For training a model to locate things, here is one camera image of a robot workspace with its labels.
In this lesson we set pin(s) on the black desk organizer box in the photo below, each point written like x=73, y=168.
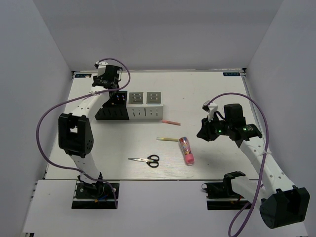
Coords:
x=115, y=108

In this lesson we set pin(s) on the blue label sticker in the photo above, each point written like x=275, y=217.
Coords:
x=231, y=74
x=83, y=75

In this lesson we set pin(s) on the blue label sticker right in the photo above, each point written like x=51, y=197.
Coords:
x=231, y=74

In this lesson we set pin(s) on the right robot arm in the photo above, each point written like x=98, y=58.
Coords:
x=278, y=199

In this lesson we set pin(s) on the pink marker set tube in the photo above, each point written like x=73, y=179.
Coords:
x=186, y=150

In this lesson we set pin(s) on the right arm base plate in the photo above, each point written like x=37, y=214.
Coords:
x=218, y=199

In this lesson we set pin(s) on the orange-pink highlighter pen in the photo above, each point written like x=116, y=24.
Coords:
x=170, y=122

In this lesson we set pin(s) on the black handled scissors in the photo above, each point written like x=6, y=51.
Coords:
x=152, y=161

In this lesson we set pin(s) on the yellow highlighter pen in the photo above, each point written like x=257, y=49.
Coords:
x=167, y=139

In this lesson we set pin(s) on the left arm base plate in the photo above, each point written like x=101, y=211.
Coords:
x=84, y=198

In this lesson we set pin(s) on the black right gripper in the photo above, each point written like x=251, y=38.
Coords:
x=206, y=132

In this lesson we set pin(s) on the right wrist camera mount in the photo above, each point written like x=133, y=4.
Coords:
x=210, y=108

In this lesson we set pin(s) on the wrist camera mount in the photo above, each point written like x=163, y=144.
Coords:
x=100, y=66
x=210, y=108

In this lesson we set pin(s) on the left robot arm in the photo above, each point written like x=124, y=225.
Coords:
x=75, y=135

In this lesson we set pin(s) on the blue label sticker left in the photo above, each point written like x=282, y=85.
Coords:
x=83, y=75

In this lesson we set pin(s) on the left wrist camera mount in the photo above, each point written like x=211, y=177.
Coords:
x=100, y=66

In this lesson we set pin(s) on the white desk organizer box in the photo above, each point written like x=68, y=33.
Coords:
x=144, y=106

